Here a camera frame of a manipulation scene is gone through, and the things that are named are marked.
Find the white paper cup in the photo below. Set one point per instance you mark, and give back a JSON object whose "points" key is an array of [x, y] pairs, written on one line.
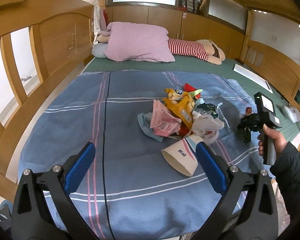
{"points": [[181, 155]]}

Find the pink pillow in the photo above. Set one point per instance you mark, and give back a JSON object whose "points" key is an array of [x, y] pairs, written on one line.
{"points": [[138, 42]]}

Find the striped plush doll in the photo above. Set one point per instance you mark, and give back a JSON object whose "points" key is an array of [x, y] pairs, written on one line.
{"points": [[205, 50]]}

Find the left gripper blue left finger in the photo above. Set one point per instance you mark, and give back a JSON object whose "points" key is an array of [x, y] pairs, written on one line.
{"points": [[77, 166]]}

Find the wooden bunk bed frame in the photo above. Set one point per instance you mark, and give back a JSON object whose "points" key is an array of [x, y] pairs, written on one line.
{"points": [[60, 39]]}

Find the green wrapper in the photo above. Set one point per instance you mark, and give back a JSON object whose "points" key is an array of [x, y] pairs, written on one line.
{"points": [[195, 94]]}

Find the pink wrapper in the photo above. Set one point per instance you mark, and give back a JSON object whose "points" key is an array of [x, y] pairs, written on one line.
{"points": [[163, 122]]}

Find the yellow snack bag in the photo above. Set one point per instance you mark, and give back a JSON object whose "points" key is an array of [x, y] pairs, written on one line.
{"points": [[181, 104]]}

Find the white plastic bag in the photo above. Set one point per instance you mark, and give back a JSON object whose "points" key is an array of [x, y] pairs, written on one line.
{"points": [[206, 126]]}

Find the blue face mask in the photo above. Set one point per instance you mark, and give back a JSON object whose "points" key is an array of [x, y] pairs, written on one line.
{"points": [[144, 120]]}

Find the dark jacket right forearm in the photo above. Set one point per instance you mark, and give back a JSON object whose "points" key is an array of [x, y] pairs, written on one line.
{"points": [[287, 173]]}

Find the blue plaid blanket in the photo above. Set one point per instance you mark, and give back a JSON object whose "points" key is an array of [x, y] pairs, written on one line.
{"points": [[130, 191]]}

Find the light blue small pillow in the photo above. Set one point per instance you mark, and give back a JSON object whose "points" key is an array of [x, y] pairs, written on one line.
{"points": [[98, 50]]}

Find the green bed mat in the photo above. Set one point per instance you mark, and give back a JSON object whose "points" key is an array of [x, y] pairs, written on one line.
{"points": [[215, 72]]}

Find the red wrapper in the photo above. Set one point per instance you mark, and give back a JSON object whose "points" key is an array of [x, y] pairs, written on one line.
{"points": [[188, 88]]}

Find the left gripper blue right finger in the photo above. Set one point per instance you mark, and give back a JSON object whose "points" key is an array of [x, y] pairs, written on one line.
{"points": [[214, 167]]}

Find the person's right hand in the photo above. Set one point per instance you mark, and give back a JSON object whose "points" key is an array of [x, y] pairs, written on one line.
{"points": [[279, 140]]}

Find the wooden wall cabinet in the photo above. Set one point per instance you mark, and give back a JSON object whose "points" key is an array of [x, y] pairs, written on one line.
{"points": [[183, 25]]}

